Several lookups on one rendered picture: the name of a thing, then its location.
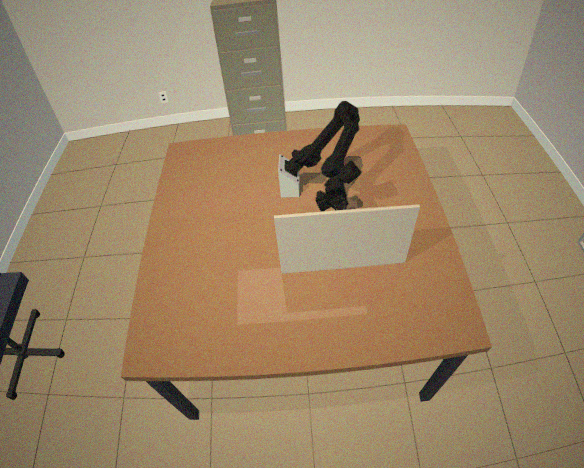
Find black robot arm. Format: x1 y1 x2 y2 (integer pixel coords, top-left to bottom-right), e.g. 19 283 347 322
285 101 362 212

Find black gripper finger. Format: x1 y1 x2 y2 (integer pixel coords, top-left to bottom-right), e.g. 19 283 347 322
330 197 347 210

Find grey wall panel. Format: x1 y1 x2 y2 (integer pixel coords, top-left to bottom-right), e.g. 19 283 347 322
274 204 420 274

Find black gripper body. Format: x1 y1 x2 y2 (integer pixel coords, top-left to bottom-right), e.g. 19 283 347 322
325 184 346 200

